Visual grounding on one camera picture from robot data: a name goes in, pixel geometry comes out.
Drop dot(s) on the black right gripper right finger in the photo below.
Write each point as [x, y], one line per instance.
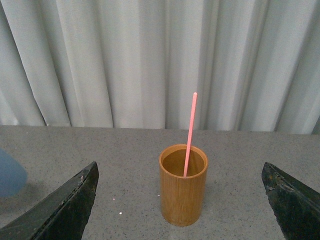
[296, 206]

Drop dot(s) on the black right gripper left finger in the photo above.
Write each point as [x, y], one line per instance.
[62, 215]

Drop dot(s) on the pink chopstick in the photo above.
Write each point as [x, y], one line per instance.
[190, 133]

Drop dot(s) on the blue cup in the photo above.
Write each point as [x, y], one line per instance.
[13, 175]

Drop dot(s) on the brown wooden chopstick holder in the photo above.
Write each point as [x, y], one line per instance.
[181, 198]

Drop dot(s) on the white curtain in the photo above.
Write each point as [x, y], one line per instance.
[255, 64]

